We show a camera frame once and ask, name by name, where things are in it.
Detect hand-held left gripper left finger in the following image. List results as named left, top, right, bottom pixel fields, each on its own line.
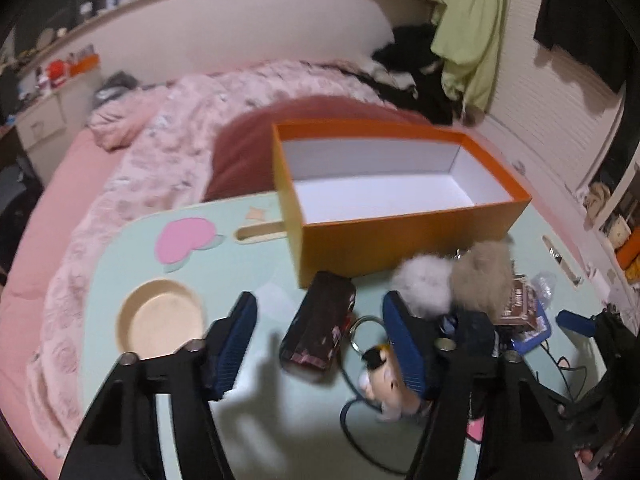
left=59, top=291, right=258, bottom=480

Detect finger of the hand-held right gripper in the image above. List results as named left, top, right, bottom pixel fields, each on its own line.
left=556, top=309, right=598, bottom=338

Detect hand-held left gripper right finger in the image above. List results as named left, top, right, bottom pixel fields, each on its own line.
left=382, top=290, right=583, bottom=480

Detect plush doll keychain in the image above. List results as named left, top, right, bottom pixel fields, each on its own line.
left=348, top=315, right=426, bottom=423

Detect brown card box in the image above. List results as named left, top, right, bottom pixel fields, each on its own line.
left=500, top=274, right=543, bottom=328

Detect white fur pompom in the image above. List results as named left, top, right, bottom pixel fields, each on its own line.
left=390, top=254, right=456, bottom=318

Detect dark glossy pouch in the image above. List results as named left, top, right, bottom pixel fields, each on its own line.
left=279, top=271, right=357, bottom=371

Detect beige fur pompom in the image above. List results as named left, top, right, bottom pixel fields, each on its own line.
left=451, top=240, right=516, bottom=321

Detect orange cardboard box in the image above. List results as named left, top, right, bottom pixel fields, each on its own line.
left=271, top=121, right=532, bottom=289

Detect blue flat packet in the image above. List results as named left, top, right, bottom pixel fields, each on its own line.
left=510, top=305, right=553, bottom=353

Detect clear plastic wrapper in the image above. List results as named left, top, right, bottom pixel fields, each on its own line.
left=530, top=270, right=558, bottom=303

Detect mint cartoon lap table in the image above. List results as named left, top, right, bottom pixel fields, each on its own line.
left=80, top=190, right=616, bottom=480

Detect orange bottle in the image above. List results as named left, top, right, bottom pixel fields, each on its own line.
left=615, top=240, right=640, bottom=268

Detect beige plush toy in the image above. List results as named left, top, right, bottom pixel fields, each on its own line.
left=585, top=182, right=613, bottom=221

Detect dark red pillow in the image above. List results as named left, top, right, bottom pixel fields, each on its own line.
left=202, top=95, right=431, bottom=203

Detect white louvered closet door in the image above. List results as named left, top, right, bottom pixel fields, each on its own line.
left=487, top=0, right=631, bottom=201

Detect pink bed sheet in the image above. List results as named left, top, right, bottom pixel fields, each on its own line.
left=0, top=127, right=131, bottom=476

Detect pink floral blanket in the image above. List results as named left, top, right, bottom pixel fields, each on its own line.
left=25, top=59, right=396, bottom=441

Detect grey crumpled cloth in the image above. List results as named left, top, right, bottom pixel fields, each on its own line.
left=95, top=71, right=138, bottom=103

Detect white nightstand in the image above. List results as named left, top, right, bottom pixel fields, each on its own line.
left=15, top=87, right=68, bottom=163

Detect pile of black clothes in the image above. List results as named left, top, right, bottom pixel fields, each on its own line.
left=372, top=24, right=471, bottom=126

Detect white curved headboard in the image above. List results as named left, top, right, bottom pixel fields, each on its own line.
left=15, top=0, right=436, bottom=111

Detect black hanging garment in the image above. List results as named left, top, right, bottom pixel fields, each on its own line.
left=534, top=0, right=628, bottom=93

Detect light green hanging garment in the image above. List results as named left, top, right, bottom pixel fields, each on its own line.
left=431, top=0, right=516, bottom=113

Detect small orange box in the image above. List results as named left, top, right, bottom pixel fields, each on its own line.
left=67, top=52, right=103, bottom=77

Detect small red item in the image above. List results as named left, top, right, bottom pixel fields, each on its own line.
left=42, top=59, right=68, bottom=86

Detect dark cable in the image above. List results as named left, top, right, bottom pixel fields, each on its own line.
left=340, top=355, right=418, bottom=478

